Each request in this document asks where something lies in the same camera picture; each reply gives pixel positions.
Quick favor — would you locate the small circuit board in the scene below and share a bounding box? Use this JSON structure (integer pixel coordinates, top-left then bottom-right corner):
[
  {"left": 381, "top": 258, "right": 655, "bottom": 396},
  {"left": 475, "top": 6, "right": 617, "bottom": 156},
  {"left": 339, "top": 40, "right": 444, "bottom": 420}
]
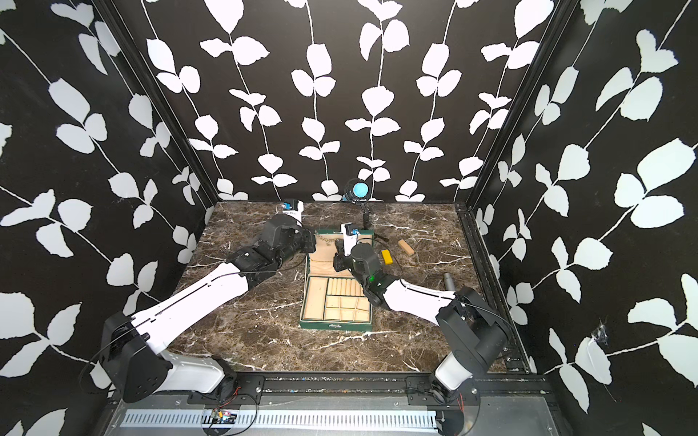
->
[{"left": 208, "top": 411, "right": 237, "bottom": 427}]

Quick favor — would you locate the white slotted cable duct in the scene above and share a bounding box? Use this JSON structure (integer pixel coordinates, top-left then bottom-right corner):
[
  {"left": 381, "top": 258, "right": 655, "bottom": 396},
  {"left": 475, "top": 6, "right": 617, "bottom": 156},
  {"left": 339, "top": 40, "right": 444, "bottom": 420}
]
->
[{"left": 118, "top": 409, "right": 437, "bottom": 432}]

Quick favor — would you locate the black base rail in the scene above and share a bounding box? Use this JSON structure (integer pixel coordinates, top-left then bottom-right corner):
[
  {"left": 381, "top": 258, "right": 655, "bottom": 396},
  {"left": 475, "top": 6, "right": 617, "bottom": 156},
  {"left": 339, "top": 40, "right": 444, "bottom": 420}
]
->
[{"left": 122, "top": 372, "right": 553, "bottom": 408}]

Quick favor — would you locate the grey cylinder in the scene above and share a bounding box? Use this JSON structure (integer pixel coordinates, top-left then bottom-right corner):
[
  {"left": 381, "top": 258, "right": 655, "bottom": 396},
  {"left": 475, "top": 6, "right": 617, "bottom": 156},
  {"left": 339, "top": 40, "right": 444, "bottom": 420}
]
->
[{"left": 444, "top": 272, "right": 457, "bottom": 292}]

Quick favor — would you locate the blue microphone on tripod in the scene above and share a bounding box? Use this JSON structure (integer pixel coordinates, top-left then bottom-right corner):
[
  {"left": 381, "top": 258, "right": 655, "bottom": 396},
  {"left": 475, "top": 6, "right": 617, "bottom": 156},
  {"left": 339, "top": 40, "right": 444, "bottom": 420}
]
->
[{"left": 341, "top": 178, "right": 390, "bottom": 243}]

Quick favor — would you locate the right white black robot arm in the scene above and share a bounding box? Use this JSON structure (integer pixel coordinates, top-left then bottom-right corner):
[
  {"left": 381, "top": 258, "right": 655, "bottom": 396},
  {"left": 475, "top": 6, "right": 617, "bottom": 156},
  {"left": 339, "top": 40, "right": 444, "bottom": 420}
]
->
[{"left": 333, "top": 242, "right": 513, "bottom": 405}]

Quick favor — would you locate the yellow block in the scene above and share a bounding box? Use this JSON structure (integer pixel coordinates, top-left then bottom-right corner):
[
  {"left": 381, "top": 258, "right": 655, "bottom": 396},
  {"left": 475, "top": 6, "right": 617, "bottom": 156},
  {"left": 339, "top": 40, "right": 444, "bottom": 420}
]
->
[{"left": 381, "top": 249, "right": 394, "bottom": 265}]

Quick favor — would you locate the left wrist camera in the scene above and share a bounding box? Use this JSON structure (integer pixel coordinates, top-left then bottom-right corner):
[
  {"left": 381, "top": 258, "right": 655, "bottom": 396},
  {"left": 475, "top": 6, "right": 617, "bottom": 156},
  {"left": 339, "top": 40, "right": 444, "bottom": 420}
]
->
[{"left": 282, "top": 199, "right": 305, "bottom": 223}]

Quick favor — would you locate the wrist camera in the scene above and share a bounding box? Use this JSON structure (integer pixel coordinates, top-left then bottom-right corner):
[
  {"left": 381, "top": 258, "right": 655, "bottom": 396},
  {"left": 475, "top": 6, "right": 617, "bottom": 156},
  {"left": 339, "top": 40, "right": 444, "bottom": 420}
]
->
[
  {"left": 282, "top": 199, "right": 305, "bottom": 223},
  {"left": 340, "top": 223, "right": 360, "bottom": 257}
]

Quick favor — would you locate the wooden block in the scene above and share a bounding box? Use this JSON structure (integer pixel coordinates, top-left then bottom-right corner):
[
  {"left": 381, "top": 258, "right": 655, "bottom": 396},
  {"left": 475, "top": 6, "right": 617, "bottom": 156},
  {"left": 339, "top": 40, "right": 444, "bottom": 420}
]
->
[{"left": 397, "top": 240, "right": 416, "bottom": 256}]

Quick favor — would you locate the green jewelry box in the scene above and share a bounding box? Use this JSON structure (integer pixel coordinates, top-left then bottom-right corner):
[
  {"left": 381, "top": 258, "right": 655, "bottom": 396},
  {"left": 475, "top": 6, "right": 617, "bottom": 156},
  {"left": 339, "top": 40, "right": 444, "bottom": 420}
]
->
[{"left": 299, "top": 229, "right": 374, "bottom": 332}]

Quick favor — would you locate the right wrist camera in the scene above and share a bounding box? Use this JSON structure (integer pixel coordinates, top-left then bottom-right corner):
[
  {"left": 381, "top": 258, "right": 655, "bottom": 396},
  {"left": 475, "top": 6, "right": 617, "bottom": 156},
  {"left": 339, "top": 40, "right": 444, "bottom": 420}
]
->
[{"left": 340, "top": 223, "right": 360, "bottom": 257}]

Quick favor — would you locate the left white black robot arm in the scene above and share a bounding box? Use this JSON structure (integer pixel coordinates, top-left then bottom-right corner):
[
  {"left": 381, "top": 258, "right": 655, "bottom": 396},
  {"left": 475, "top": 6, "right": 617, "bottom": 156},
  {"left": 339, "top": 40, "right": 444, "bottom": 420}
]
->
[{"left": 96, "top": 214, "right": 316, "bottom": 403}]

